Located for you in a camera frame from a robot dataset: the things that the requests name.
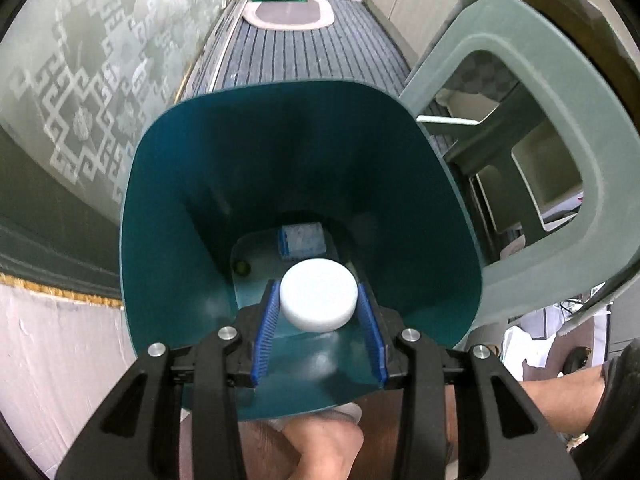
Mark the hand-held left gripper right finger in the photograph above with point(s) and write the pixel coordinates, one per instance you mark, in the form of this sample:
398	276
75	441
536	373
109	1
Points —
372	332

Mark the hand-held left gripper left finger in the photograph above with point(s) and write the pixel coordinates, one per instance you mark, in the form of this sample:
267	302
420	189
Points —
265	330

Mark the white round foam puck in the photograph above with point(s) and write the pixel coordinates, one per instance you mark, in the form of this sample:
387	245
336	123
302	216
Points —
319	292

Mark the blue white tissue packet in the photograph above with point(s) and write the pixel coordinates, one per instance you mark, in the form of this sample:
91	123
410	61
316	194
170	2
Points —
302	240

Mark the teal plastic bin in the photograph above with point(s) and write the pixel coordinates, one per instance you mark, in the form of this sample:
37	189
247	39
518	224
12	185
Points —
300	160

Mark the small green ball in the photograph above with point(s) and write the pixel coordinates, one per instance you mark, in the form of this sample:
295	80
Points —
243	267

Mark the person's right leg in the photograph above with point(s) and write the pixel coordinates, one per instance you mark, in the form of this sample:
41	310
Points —
565	400

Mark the dark shorts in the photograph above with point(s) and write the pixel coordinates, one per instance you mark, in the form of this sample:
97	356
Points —
617	400

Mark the dark striped floor runner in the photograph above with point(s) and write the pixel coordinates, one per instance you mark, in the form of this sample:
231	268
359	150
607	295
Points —
300	55

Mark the frosted patterned glass door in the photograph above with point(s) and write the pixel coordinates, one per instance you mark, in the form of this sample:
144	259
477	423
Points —
90	85

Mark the oval grey floor mat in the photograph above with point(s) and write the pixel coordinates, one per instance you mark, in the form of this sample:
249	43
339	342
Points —
287	12

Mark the green plastic stool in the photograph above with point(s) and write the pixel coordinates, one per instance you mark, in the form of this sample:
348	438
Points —
525	25

